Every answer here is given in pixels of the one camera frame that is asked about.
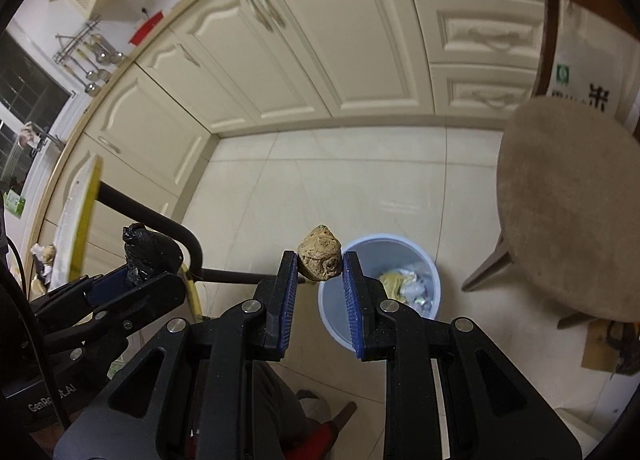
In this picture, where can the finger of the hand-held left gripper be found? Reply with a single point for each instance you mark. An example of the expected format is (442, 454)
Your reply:
(107, 286)
(145, 300)

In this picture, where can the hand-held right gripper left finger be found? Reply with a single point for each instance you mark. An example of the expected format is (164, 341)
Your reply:
(289, 300)

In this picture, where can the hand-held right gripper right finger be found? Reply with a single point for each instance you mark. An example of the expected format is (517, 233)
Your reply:
(352, 305)

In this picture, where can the black plastic bag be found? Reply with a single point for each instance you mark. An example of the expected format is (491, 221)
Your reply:
(150, 252)

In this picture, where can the brown lump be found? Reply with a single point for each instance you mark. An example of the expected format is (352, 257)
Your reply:
(317, 250)

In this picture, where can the pale blue trash bin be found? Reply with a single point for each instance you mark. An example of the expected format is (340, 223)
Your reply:
(425, 265)

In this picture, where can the heap of discarded wrappers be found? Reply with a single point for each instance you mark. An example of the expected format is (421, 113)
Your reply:
(405, 287)

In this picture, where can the round white table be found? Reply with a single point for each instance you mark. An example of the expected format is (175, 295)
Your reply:
(75, 220)

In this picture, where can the grey slipper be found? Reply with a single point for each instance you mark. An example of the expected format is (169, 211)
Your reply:
(315, 405)

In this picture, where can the person's leg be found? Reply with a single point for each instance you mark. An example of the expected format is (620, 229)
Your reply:
(275, 415)

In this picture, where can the green bottle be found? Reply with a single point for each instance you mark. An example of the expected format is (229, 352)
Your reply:
(15, 202)

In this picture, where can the red plastic item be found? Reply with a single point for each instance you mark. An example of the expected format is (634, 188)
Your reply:
(330, 432)

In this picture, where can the pink cloth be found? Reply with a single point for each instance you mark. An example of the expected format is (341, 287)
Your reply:
(26, 134)

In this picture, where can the window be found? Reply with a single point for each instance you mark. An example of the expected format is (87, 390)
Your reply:
(25, 90)

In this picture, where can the row of hanging utensils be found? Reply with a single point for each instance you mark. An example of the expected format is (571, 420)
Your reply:
(97, 65)

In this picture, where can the wooden chair beige seat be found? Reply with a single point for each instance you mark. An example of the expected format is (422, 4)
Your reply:
(565, 205)

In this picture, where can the cardboard piece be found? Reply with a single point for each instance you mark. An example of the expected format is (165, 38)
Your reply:
(595, 345)

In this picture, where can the metal utensil rack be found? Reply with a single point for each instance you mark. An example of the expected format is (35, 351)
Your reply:
(77, 37)

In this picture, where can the red basin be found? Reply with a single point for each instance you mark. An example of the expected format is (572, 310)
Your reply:
(147, 27)

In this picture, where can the cream kitchen cabinets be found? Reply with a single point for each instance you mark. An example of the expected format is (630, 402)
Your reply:
(325, 40)

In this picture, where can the white sack green label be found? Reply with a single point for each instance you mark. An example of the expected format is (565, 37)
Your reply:
(575, 55)

